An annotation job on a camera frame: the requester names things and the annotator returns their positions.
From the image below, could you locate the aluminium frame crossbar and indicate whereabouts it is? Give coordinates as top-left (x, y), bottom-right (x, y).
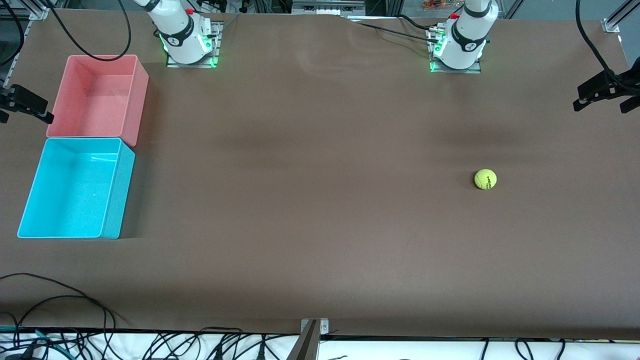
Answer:
top-left (291, 0), bottom-right (366, 17)

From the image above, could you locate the black right arm cable loop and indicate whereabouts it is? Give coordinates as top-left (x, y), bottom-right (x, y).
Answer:
top-left (49, 0), bottom-right (133, 63)

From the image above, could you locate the blue plastic bin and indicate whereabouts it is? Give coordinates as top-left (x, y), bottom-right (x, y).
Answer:
top-left (17, 137), bottom-right (136, 240)

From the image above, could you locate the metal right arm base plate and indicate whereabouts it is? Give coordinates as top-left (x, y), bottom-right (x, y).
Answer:
top-left (166, 21), bottom-right (224, 69)

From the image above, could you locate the black base power cable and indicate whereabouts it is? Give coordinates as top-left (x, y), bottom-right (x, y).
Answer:
top-left (350, 20), bottom-right (441, 44)

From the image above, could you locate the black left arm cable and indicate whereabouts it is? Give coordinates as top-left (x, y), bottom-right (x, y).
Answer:
top-left (575, 0), bottom-right (640, 89)

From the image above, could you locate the long black table cable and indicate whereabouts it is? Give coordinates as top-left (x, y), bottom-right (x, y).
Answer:
top-left (0, 272), bottom-right (112, 333)

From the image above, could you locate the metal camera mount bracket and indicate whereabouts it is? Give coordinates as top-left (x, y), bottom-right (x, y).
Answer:
top-left (300, 318), bottom-right (330, 337)

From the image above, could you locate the grey camera pole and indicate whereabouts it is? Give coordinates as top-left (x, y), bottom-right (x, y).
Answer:
top-left (286, 320), bottom-right (321, 360)

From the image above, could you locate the pink plastic bin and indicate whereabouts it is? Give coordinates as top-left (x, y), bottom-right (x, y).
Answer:
top-left (46, 54), bottom-right (150, 147)

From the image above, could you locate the aluminium frame profile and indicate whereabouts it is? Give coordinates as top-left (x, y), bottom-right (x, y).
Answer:
top-left (14, 4), bottom-right (51, 61)
top-left (601, 0), bottom-right (640, 34)

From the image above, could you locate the teal cable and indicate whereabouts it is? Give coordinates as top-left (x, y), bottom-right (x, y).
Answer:
top-left (0, 325), bottom-right (67, 354)

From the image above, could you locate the yellow tennis ball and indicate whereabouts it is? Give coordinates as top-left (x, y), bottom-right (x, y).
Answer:
top-left (474, 168), bottom-right (498, 190)

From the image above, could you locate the arched black table cable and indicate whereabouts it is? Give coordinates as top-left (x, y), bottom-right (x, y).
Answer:
top-left (12, 295), bottom-right (128, 327)

